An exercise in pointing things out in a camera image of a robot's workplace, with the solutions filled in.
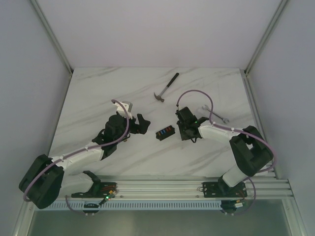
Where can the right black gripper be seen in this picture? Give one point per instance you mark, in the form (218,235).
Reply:
(184,137)

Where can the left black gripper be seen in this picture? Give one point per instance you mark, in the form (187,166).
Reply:
(135,125)

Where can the black fuse box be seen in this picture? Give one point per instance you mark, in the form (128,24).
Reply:
(165,133)

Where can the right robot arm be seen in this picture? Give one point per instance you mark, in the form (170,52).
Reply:
(250,150)

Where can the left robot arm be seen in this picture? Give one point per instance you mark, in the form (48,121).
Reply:
(49,178)

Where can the silver open-end wrench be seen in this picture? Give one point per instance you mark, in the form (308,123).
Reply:
(225,120)

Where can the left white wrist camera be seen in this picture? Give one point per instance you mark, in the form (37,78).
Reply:
(123,108)

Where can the claw hammer black handle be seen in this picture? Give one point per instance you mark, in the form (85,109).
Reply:
(159,96)

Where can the aluminium rail base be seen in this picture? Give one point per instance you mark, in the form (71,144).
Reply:
(189,187)

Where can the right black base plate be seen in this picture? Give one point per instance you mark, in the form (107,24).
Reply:
(222,190)

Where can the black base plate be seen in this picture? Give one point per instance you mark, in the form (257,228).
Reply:
(103,189)
(222,190)

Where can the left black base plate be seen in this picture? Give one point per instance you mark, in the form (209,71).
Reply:
(103,189)

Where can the white slotted cable duct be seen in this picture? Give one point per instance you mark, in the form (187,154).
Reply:
(140,205)

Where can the right aluminium frame post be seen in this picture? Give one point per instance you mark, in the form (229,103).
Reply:
(266,35)

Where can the aluminium frame post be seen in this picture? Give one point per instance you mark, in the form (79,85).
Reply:
(53,39)
(266,35)

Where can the left aluminium frame post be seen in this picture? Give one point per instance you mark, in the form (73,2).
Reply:
(53,39)

